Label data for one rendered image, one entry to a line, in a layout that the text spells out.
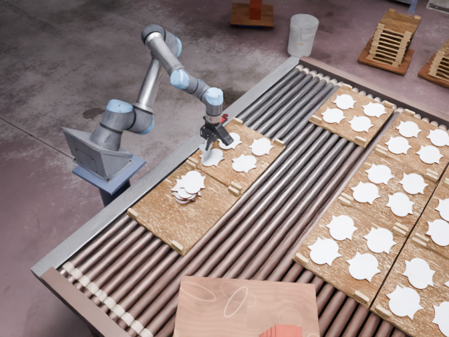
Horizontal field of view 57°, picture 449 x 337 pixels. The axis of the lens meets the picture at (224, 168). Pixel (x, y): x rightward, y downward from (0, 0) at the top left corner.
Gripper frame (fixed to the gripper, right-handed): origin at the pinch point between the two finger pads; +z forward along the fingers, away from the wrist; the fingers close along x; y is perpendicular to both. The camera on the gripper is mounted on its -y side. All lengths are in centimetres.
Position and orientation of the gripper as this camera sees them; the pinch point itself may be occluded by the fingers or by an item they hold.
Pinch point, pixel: (215, 152)
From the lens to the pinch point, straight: 205.0
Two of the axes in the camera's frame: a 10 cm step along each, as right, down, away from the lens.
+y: -7.7, -4.9, 4.1
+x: -6.4, 5.3, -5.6
